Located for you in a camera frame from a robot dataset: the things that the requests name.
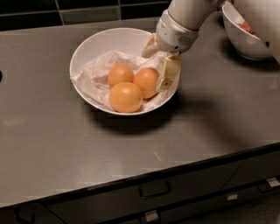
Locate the crumpled white paper liner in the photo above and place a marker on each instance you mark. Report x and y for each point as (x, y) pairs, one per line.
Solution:
(89, 74)

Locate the dark upper drawer front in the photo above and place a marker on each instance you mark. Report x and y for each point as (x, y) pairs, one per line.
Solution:
(108, 206)

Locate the red fruit in bowl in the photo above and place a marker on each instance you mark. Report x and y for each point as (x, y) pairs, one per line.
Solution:
(245, 26)

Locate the white bowl with red fruit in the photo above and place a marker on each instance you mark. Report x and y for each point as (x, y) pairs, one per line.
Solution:
(247, 45)

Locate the dark right drawer front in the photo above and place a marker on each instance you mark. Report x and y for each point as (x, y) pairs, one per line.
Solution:
(254, 169)

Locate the dark drawer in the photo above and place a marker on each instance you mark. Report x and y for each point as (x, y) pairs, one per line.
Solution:
(174, 213)
(254, 169)
(108, 206)

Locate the black drawer handle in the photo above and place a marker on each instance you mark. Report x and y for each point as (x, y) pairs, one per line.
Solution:
(154, 189)

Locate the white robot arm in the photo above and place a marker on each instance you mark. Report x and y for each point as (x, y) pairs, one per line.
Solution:
(253, 27)

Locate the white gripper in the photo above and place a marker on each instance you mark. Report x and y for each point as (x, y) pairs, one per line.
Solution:
(172, 35)

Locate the large white bowl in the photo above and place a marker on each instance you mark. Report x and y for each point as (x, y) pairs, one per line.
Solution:
(124, 40)

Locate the orange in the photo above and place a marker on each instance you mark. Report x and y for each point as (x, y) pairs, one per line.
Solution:
(147, 79)
(120, 72)
(126, 97)

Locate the dark lower drawer front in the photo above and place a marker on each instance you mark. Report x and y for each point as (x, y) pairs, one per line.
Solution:
(174, 213)

